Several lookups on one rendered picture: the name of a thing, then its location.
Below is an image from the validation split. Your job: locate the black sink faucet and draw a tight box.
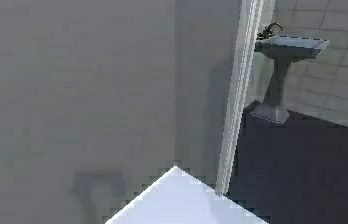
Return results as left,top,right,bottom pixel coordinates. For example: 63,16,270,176
256,22,283,41

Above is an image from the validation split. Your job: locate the white door frame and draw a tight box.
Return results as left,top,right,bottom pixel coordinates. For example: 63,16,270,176
214,0,278,196

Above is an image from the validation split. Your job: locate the grey pedestal sink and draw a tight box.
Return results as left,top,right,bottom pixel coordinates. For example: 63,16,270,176
250,34,331,124

